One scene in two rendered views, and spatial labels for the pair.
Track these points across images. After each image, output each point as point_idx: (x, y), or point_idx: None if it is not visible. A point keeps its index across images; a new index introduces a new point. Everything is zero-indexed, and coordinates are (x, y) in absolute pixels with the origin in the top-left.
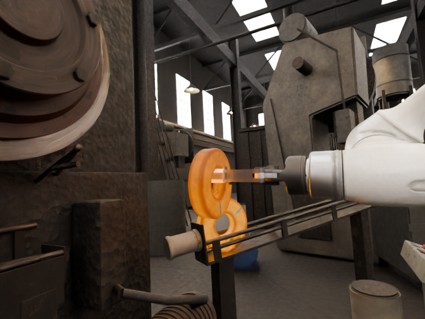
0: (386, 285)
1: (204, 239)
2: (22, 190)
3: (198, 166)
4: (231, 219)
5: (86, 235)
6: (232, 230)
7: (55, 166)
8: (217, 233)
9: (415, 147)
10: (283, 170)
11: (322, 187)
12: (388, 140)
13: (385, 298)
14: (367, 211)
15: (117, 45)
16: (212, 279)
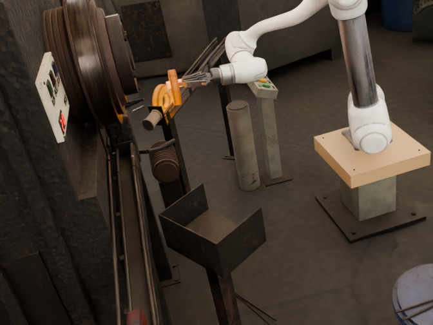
0: (241, 101)
1: (163, 113)
2: None
3: (176, 85)
4: (166, 96)
5: (122, 133)
6: (168, 101)
7: (133, 109)
8: (164, 107)
9: (255, 62)
10: (212, 78)
11: (227, 82)
12: (247, 58)
13: (243, 108)
14: (223, 53)
15: None
16: (163, 131)
